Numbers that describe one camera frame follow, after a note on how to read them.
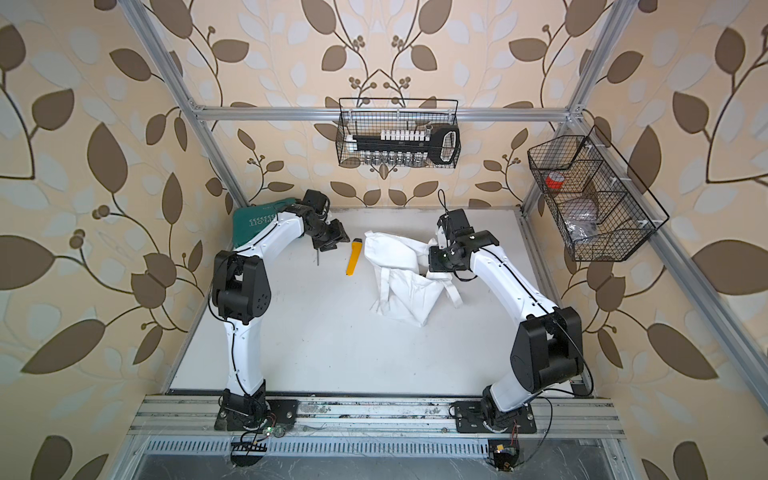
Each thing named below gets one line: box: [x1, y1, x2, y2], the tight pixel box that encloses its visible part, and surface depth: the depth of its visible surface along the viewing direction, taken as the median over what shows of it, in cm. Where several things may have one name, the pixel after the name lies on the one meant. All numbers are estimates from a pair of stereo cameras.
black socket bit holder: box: [345, 125, 461, 166], surface depth 86 cm
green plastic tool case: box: [232, 198, 297, 249], surface depth 114 cm
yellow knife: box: [346, 238, 363, 277], surface depth 109 cm
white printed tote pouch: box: [364, 230, 463, 328], surface depth 88 cm
